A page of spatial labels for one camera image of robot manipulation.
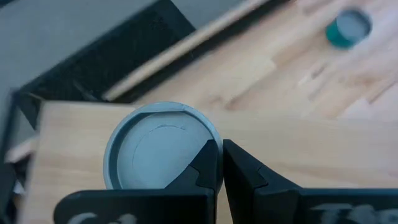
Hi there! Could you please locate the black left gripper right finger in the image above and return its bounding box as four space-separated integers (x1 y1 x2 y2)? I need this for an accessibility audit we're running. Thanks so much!
223 139 302 224

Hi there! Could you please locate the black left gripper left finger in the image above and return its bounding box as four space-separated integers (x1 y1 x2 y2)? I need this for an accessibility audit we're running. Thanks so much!
164 139 218 192

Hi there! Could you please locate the short teal tin can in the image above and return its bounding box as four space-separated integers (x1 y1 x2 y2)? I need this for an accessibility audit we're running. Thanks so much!
325 9 373 50

